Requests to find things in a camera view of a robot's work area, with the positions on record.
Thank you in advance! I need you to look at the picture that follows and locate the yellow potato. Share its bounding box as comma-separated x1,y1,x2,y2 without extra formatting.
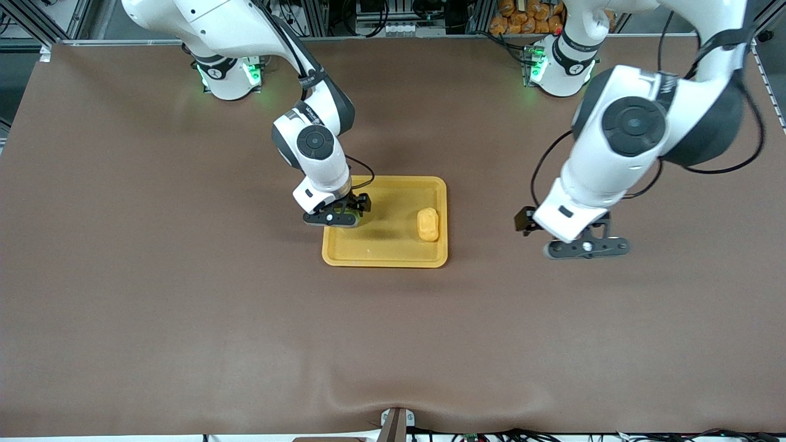
417,207,440,242

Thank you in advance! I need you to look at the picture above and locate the yellow plastic tray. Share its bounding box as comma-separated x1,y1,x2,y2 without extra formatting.
322,175,448,268

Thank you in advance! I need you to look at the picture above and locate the brown table mat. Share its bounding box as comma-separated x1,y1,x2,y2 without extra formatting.
0,36,786,438

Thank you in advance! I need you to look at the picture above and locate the white terminal block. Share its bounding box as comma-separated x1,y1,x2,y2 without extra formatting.
355,21,424,37

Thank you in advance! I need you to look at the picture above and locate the bag of orange snacks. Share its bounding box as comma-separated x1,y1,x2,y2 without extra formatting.
489,0,564,35

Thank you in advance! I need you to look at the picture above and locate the silver table edge rail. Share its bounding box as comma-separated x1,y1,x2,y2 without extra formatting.
49,32,741,47

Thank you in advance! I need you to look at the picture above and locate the metal table clamp bracket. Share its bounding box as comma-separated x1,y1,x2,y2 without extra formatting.
379,407,416,442

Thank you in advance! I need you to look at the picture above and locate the aluminium frame strut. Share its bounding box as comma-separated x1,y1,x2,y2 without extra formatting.
746,0,786,50
0,0,94,53

